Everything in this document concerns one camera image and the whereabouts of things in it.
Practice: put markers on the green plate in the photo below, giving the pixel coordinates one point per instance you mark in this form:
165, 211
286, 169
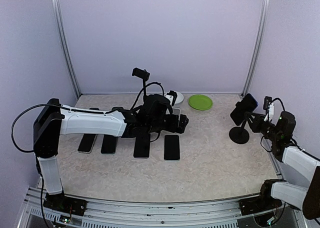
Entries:
200, 102

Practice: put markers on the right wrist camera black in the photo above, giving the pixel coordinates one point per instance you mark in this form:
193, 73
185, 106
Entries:
267, 101

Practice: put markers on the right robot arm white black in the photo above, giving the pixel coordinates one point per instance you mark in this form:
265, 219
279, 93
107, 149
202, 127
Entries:
306, 199

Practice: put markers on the tall black clamp phone mount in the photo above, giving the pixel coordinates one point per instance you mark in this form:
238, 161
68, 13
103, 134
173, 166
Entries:
144, 75

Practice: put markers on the left aluminium frame post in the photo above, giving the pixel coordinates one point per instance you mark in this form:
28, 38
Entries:
65, 48

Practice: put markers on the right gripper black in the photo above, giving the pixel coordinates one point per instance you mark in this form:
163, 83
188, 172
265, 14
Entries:
255, 125

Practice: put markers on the black phone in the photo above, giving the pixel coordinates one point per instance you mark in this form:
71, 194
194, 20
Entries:
142, 146
109, 144
247, 104

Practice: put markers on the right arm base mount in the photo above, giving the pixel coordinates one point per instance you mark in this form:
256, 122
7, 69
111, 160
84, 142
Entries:
263, 202

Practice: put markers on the aluminium frame post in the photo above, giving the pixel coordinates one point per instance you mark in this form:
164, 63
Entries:
257, 46
65, 48

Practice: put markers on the white desktop phone stand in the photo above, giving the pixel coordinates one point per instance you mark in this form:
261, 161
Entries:
176, 111

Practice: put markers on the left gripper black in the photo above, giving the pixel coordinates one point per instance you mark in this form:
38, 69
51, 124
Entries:
174, 128

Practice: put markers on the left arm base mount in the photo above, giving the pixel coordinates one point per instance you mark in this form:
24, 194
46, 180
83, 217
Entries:
65, 204

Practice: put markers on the phone with clear case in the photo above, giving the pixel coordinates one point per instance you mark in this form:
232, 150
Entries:
86, 144

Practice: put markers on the black round base stand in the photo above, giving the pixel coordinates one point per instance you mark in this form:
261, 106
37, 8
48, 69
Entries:
239, 134

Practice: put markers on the right aluminium frame post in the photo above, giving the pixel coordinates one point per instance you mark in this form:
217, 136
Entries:
257, 46

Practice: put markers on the white ceramic bowl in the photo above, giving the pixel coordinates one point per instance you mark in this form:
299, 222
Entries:
179, 100

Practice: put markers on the dark grey folding phone stand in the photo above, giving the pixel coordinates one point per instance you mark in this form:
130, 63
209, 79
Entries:
94, 108

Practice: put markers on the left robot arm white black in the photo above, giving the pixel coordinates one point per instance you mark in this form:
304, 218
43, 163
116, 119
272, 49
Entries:
154, 116

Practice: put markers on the front aluminium rail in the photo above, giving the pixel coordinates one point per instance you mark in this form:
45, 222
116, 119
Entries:
99, 213

